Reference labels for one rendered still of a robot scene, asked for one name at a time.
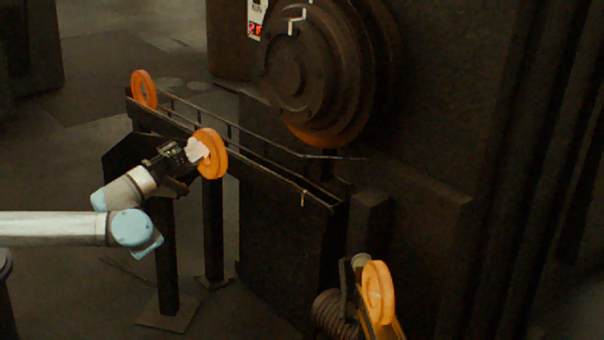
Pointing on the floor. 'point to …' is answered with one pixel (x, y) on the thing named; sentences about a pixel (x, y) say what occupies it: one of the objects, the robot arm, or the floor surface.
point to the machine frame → (447, 166)
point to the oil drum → (228, 39)
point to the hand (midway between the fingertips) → (209, 147)
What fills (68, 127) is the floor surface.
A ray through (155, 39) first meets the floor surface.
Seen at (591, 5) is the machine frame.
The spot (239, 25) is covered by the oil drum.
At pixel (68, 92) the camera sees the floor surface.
